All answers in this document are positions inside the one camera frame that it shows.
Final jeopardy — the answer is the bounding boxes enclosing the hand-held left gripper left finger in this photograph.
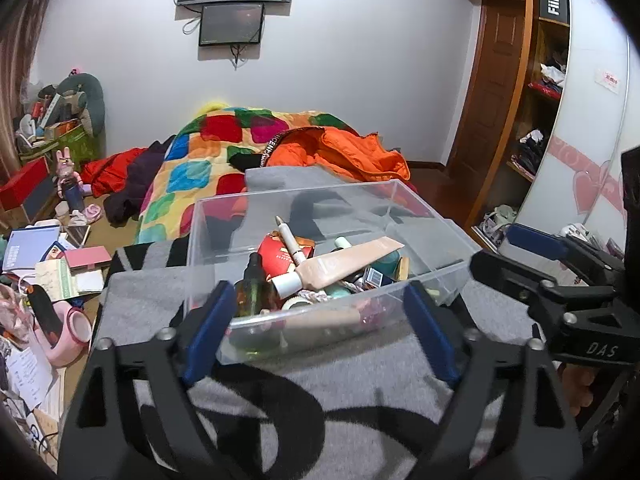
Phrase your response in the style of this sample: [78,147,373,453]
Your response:
[57,280,236,480]

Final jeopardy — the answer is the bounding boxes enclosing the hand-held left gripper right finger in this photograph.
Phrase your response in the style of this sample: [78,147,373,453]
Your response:
[403,282,586,480]

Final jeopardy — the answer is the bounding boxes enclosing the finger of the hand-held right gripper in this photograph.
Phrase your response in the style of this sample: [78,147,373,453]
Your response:
[469,249,618,321]
[506,224,626,286]

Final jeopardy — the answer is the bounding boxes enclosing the green glass bottle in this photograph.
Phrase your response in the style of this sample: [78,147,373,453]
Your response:
[235,252,273,318]

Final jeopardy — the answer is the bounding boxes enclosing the clear plastic box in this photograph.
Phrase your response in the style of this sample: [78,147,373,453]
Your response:
[184,178,483,366]

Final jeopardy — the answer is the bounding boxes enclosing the cigarette box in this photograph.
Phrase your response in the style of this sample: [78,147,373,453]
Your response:
[362,266,396,291]

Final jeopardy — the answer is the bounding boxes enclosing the teal tape roll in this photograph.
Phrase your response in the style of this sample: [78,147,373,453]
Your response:
[371,250,402,273]

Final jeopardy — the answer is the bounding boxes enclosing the red packet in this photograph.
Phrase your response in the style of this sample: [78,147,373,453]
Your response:
[257,232,316,281]

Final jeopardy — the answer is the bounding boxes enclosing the beige cosmetic tube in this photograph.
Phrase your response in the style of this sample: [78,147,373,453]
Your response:
[271,236,405,300]

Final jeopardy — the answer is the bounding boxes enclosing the braided hair tie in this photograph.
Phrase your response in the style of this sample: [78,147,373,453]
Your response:
[300,282,361,303]

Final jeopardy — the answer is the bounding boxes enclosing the beige cosmetic stick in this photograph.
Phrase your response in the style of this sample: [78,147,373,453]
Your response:
[275,216,308,267]

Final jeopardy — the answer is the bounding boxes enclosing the person's right hand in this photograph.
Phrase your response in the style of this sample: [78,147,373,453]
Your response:
[557,362,599,417]

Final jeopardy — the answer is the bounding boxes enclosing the dark folded clothes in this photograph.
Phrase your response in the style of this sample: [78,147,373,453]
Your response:
[515,130,546,171]

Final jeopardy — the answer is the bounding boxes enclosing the grey blanket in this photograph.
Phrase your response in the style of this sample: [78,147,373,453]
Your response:
[97,167,551,480]

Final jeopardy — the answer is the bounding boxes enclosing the wooden wardrobe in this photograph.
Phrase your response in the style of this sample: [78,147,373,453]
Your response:
[427,0,640,261]

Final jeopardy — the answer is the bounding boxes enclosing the pink notebook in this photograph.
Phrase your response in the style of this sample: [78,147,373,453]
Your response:
[62,246,113,273]

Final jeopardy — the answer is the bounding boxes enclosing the white sliding wardrobe door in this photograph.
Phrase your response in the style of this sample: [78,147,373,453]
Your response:
[500,0,640,261]

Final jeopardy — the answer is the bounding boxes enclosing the red folded cloth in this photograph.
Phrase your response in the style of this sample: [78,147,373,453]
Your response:
[530,80,561,101]

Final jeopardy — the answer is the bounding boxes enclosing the green white booklet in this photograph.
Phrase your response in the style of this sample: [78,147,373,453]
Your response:
[35,259,81,301]

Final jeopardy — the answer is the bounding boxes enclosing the colourful patchwork blanket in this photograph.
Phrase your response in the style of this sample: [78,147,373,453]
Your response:
[135,105,381,246]

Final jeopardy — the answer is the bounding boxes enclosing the wooden door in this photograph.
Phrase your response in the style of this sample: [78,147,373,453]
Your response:
[447,0,531,196]

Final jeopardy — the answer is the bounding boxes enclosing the dark purple clothing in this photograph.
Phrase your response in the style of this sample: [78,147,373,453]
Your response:
[105,140,168,226]

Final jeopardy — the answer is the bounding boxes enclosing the white crumpled cloth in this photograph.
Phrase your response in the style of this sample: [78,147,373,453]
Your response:
[540,62,566,86]

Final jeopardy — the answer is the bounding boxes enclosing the white papers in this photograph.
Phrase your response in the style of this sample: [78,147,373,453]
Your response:
[0,345,56,411]

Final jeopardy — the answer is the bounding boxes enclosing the orange jacket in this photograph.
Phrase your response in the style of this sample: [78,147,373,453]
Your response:
[267,126,411,183]

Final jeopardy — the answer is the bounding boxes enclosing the red clothing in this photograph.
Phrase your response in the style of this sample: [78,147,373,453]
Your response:
[80,147,161,196]

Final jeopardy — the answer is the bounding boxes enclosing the blue notebook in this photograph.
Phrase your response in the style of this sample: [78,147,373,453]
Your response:
[2,225,62,271]

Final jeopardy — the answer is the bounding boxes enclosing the dark grey box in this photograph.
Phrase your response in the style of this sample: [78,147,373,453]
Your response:
[20,180,57,223]

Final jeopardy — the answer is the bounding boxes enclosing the pink bunny toy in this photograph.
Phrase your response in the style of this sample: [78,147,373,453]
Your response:
[54,147,83,186]

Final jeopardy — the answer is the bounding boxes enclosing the green box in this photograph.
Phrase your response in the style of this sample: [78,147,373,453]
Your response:
[57,122,101,161]

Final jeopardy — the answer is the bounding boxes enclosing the red box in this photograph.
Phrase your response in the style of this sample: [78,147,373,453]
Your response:
[0,156,53,211]

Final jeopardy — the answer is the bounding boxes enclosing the black sign panel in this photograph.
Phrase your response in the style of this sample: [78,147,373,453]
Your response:
[540,0,571,26]

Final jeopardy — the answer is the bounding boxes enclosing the small black monitor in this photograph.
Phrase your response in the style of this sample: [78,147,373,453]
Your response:
[198,2,265,47]

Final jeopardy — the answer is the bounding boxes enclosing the striped curtain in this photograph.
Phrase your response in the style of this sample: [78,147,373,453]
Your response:
[0,0,61,176]

